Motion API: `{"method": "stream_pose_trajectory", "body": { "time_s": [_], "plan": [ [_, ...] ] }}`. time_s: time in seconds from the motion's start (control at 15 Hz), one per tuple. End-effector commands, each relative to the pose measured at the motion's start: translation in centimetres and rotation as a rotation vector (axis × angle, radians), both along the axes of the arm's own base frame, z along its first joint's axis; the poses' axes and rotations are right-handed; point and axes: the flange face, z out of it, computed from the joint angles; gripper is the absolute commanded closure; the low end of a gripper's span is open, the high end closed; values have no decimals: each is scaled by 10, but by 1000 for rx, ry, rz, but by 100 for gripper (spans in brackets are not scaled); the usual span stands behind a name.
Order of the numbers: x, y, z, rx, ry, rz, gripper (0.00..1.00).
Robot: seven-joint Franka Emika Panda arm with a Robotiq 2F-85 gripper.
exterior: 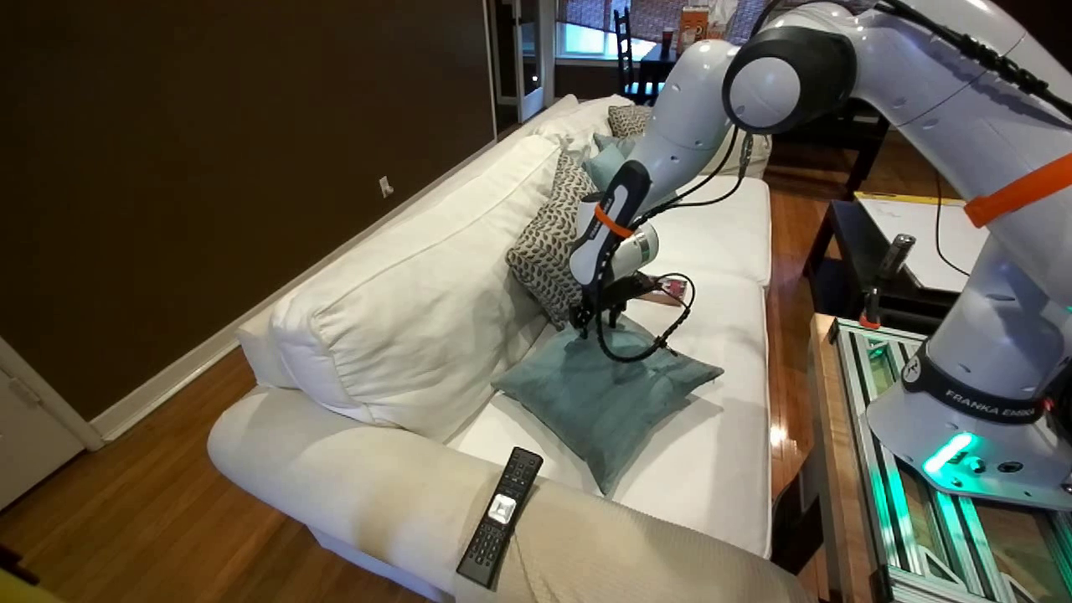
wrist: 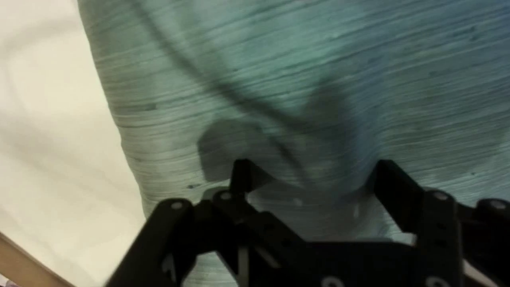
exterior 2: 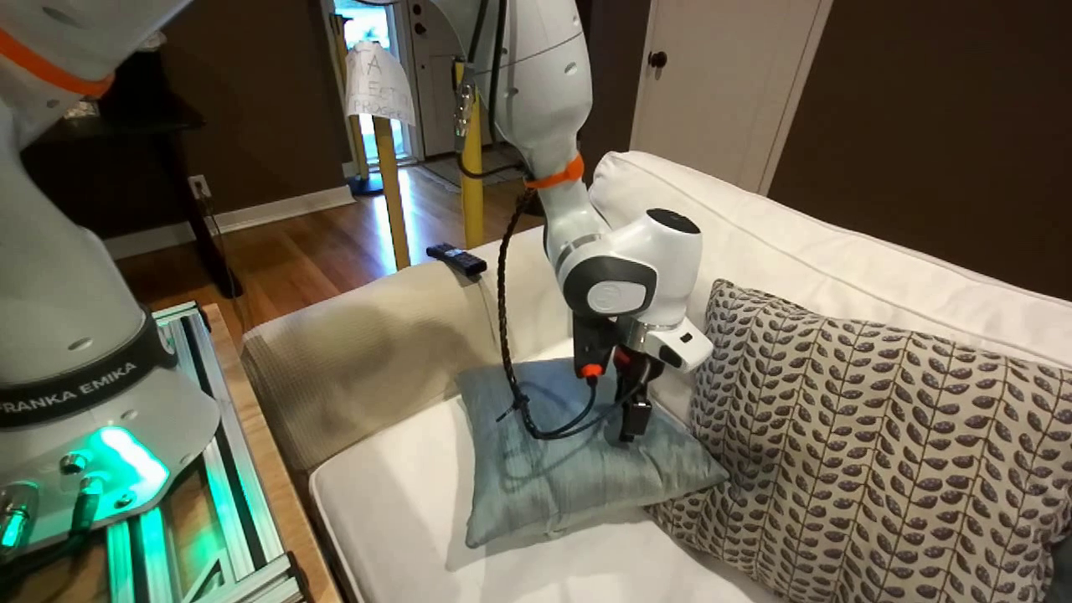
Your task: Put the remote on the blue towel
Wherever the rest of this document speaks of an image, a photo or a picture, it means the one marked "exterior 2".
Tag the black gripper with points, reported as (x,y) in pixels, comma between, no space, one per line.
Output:
(633,375)

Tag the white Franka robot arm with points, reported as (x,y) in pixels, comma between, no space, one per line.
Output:
(63,313)

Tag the black remote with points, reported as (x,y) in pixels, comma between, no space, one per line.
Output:
(458,260)

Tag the blue square pillow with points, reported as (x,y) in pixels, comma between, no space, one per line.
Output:
(559,481)

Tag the white sofa back cushion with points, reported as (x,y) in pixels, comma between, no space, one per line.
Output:
(804,255)

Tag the white sofa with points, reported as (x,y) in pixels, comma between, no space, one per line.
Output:
(390,515)

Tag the grey leaf pattern pillow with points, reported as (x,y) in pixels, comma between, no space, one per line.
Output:
(894,458)

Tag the beige armrest cover cloth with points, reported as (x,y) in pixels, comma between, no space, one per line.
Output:
(381,347)

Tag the yellow pole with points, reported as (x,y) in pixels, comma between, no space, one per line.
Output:
(392,202)
(474,202)
(358,146)

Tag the white door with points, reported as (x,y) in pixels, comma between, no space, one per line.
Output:
(714,88)

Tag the black door knob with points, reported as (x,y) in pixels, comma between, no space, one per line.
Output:
(659,58)

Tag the white plastic sheet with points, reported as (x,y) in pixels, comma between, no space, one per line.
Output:
(381,84)

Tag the black side table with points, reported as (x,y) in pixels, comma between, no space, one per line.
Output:
(121,136)

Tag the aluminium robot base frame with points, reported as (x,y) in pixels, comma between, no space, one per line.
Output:
(240,525)

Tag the white wall outlet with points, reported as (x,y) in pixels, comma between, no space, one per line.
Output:
(199,184)

